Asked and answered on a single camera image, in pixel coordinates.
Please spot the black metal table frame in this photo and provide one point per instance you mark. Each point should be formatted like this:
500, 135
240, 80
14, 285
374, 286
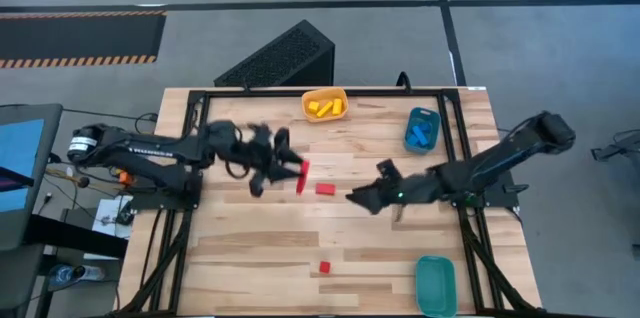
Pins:
270, 93

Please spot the long blue block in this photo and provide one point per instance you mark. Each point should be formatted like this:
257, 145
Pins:
420, 136

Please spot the short yellow block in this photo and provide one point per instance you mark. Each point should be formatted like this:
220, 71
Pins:
337, 106

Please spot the orange plug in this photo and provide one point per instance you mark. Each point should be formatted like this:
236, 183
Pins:
125, 178

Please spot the green plastic bin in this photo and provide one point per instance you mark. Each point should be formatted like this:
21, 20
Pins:
436, 288

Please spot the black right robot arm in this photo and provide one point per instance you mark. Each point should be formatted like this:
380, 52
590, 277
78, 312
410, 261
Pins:
500, 155

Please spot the black hazard-striped floor mat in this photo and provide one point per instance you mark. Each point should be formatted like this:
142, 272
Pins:
75, 38

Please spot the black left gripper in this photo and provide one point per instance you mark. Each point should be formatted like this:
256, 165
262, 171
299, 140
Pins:
250, 150

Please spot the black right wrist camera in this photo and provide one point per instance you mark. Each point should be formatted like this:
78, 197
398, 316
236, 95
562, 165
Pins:
389, 169

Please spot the long yellow block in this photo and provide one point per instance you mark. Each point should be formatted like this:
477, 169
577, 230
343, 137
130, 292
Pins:
325, 109

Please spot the white paper sheet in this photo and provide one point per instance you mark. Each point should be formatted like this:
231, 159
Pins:
107, 210

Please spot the blue plastic bin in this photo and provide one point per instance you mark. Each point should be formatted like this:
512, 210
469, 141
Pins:
422, 112

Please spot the red cube block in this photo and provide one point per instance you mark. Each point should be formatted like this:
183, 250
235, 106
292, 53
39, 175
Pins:
325, 267

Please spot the black mesh computer case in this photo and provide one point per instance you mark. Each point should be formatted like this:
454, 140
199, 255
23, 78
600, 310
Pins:
285, 55

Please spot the laptop with blue screen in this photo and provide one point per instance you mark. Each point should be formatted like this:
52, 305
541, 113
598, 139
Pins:
20, 158

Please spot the clear water bottle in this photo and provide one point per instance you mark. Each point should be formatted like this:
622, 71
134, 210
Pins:
75, 274

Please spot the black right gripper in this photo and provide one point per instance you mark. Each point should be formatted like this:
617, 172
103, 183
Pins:
412, 190

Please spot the long red block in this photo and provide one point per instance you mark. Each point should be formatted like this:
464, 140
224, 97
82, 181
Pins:
303, 178

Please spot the black side desk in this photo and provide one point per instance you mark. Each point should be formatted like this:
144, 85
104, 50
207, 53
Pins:
70, 238

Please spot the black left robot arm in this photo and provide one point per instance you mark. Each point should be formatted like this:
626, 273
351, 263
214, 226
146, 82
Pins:
140, 150

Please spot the black stand foot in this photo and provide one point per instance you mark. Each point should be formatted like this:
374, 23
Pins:
622, 150

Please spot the orange plastic bin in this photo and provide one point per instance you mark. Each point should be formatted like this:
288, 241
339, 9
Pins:
325, 118

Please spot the short red block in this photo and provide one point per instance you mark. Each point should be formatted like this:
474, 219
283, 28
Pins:
325, 188

